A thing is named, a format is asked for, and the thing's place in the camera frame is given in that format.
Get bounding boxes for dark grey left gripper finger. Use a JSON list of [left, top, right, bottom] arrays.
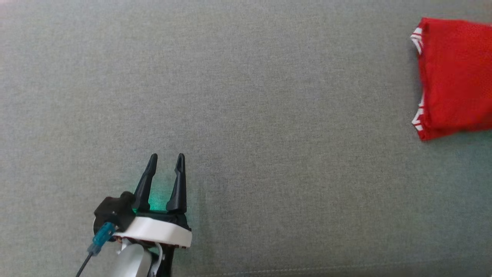
[[166, 153, 188, 214], [133, 153, 158, 212]]

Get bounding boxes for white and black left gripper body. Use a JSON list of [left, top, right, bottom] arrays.
[[113, 207, 193, 249]]

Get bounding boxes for red shorts with white stripes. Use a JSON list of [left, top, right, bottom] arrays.
[[410, 17, 492, 142]]

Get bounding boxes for black cable with teal plug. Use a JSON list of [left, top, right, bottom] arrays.
[[75, 222, 116, 277]]

